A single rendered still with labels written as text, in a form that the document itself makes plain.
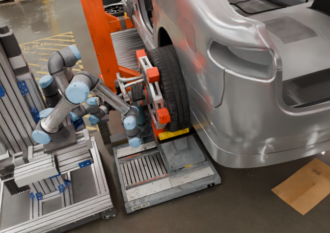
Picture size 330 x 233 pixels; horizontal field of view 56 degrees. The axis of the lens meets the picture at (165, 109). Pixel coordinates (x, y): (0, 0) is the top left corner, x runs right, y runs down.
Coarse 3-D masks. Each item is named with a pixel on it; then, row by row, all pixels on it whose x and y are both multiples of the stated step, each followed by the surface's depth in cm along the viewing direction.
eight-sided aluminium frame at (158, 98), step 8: (144, 56) 233; (144, 64) 222; (144, 72) 218; (152, 88) 213; (152, 96) 213; (160, 96) 212; (152, 104) 265; (160, 104) 218; (152, 112) 260; (160, 128) 243
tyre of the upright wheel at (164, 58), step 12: (156, 48) 232; (168, 48) 227; (156, 60) 215; (168, 60) 215; (168, 72) 210; (180, 72) 211; (168, 84) 209; (180, 84) 210; (168, 96) 209; (180, 96) 211; (168, 108) 213; (180, 108) 214; (180, 120) 220
